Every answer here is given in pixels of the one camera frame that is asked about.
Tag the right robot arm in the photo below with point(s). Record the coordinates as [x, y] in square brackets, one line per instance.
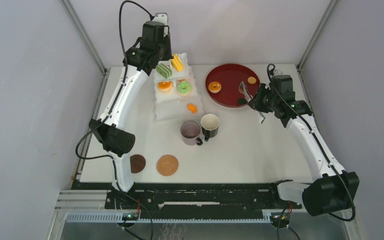
[333, 188]

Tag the yellow cake slice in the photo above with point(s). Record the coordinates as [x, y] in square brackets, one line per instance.
[177, 63]

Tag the black mug white inside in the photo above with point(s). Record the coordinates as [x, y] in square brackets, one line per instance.
[209, 125]

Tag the black cookie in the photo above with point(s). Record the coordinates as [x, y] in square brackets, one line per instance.
[242, 102]

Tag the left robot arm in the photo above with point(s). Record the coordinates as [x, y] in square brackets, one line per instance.
[153, 46]

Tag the metal tongs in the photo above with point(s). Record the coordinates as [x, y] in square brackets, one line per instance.
[248, 97]

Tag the tan macaron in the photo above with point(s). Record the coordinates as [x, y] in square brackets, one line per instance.
[251, 80]

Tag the white cable duct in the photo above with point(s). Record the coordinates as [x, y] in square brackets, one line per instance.
[118, 217]

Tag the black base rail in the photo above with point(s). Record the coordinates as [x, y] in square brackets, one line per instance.
[187, 200]

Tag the green donut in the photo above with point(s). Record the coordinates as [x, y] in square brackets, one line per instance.
[183, 88]

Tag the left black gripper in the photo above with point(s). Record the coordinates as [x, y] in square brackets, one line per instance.
[167, 39]

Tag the green striped cake slice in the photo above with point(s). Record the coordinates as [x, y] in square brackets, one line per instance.
[164, 70]

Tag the orange cream cupcake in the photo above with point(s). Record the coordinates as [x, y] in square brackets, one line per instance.
[214, 87]

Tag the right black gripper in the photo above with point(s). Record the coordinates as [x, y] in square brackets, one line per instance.
[256, 103]

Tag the dark brown coaster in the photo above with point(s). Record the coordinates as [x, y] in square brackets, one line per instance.
[137, 163]

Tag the red round tray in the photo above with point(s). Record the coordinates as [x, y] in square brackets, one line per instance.
[230, 76]

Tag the white tiered dessert stand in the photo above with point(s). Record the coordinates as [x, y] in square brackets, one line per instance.
[171, 105]

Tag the light brown coaster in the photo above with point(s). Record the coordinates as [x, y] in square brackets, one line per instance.
[167, 165]

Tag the purple mug black handle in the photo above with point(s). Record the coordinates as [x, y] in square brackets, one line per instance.
[190, 132]

